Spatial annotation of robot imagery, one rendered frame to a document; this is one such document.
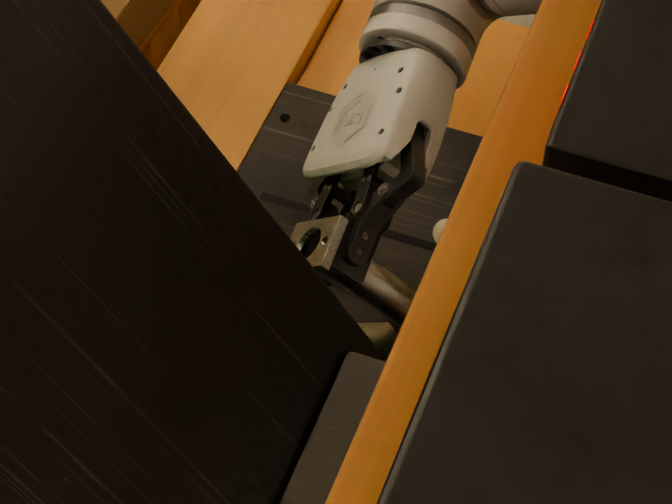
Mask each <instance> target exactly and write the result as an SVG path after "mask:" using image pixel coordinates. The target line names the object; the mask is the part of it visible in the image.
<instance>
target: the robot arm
mask: <svg viewBox="0 0 672 504"><path fill-rule="evenodd" d="M541 1H542V0H375V3H374V5H373V8H372V10H371V13H370V16H369V18H368V20H367V23H366V25H365V28H364V30H363V33H362V35H361V37H360V40H359V50H360V56H359V63H360V64H359V65H357V66H356V67H354V69H353V71H352V72H351V74H350V75H349V76H348V78H347V79H346V81H345V83H344V84H343V86H342V88H341V89H340V91H339V93H338V95H337V96H336V98H335V100H334V102H333V104H332V106H331V108H330V110H329V112H328V113H327V115H326V117H325V120H324V122H323V124H322V126H321V128H320V130H319V132H318V134H317V136H316V138H315V140H314V143H313V145H312V147H311V149H310V152H309V154H308V156H307V158H306V161H305V163H304V166H303V175H304V176H305V177H306V178H308V179H315V180H314V182H313V183H312V184H311V186H310V187H309V189H308V190H307V191H306V193H305V194H304V196H303V201H304V202H305V203H306V204H307V205H308V206H309V207H310V209H311V214H310V216H309V221H311V220H317V219H322V218H328V217H333V216H339V215H342V216H343V217H345V218H346V219H348V220H349V221H348V224H347V226H346V229H345V231H344V234H343V236H342V239H341V241H340V244H339V247H338V249H337V252H336V254H335V257H334V259H333V262H332V264H331V267H330V269H332V270H334V271H335V272H337V273H338V274H340V275H341V276H343V277H345V278H346V279H348V280H349V281H351V282H353V283H354V284H361V283H363V282H364V280H365V277H366V275H367V272H368V269H369V267H370V264H371V262H372V259H373V256H374V254H375V251H376V249H377V246H378V243H379V241H380V238H381V234H379V233H378V231H379V232H381V233H384V232H385V231H387V230H388V228H389V227H390V225H391V222H392V219H393V215H394V213H395V212H396V211H397V210H398V209H399V208H400V207H401V206H402V205H403V204H404V201H405V200H406V199H407V198H409V197H410V196H411V195H413V194H414V193H415V192H417V191H418V190H419V189H421V188H422V187H423V185H424V184H425V182H426V180H427V178H428V176H429V174H430V172H431V170H432V167H433V165H434V162H435V160H436V157H437V155H438V152H439V149H440V146H441V143H442V140H443V137H444V134H445V130H446V127H447V124H448V120H449V117H450V113H451V109H452V105H453V100H454V96H455V91H456V89H458V88H460V87H461V86H462V85H463V83H464V82H465V80H466V77H467V74H468V72H469V69H470V66H471V64H472V61H473V58H474V56H475V53H476V50H477V47H478V45H479V42H480V40H481V37H482V35H483V33H484V31H485V30H486V28H487V27H488V26H489V25H490V24H491V23H493V22H494V21H495V20H497V19H499V18H501V17H505V16H518V15H531V14H536V13H537V11H538V8H539V6H540V4H541ZM338 183H340V184H341V185H342V186H344V188H343V189H341V188H340V187H338V186H337V185H338ZM333 198H334V199H336V200H337V201H339V202H340V203H342V204H343V205H344V206H343V208H342V210H341V212H340V214H339V212H338V209H337V207H336V206H335V205H334V204H332V203H331V202H332V200H333Z"/></svg>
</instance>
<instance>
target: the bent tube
mask: <svg viewBox="0 0 672 504"><path fill-rule="evenodd" d="M348 221H349V220H348V219H346V218H345V217H343V216H342V215H339V216H333V217H328V218H322V219H317V220H311V221H306V222H300V223H297V224H296V226H295V228H294V231H293V233H292V236H291V238H290V239H291V240H292V242H293V243H294V244H295V245H296V247H297V248H298V249H299V251H300V252H301V253H302V254H303V256H304V257H305V258H306V259H307V261H308V262H309V263H310V264H311V266H312V267H313V268H314V269H315V271H316V272H317V273H318V274H319V276H320V277H322V278H323V279H325V280H326V281H328V282H329V283H331V284H333V285H334V286H336V287H337V288H339V289H340V290H342V291H344V292H345V293H347V294H348V295H350V296H351V297H353V298H355V299H356V300H358V301H359V302H361V303H362V304H364V305H366V306H367V307H369V308H370V309H372V310H373V311H375V312H376V313H378V314H379V315H380V316H382V317H383V318H384V319H385V320H386V321H387V322H374V323H358V325H359V326H360V327H361V328H362V330H363V331H364V332H365V333H366V335H367V336H368V337H369V339H370V340H371V341H372V342H373V344H374V345H375V346H376V347H377V349H378V350H379V351H380V353H381V360H387V359H388V356H389V354H390V352H391V349H392V347H393V345H394V342H395V340H396V338H397V335H398V333H399V331H400V328H401V326H402V324H403V321H404V319H405V317H406V314H407V312H408V310H409V308H410V305H411V303H412V301H413V298H414V296H415V294H416V291H415V290H414V289H412V288H411V287H410V286H409V285H408V284H407V283H405V282H404V281H403V280H401V279H400V278H399V277H397V276H396V275H394V274H393V273H391V272H390V271H388V270H387V269H385V268H384V267H382V266H381V265H379V264H378V263H376V262H375V261H373V260H372V262H371V264H370V267H369V269H368V272H367V275H366V277H365V280H364V282H363V283H361V284H354V283H353V282H351V281H349V280H348V279H346V278H345V277H343V276H341V275H340V274H338V273H337V272H335V271H334V270H332V269H330V267H331V264H332V262H333V259H334V257H335V254H336V252H337V249H338V247H339V244H340V241H341V239H342V236H343V234H344V231H345V229H346V226H347V224H348Z"/></svg>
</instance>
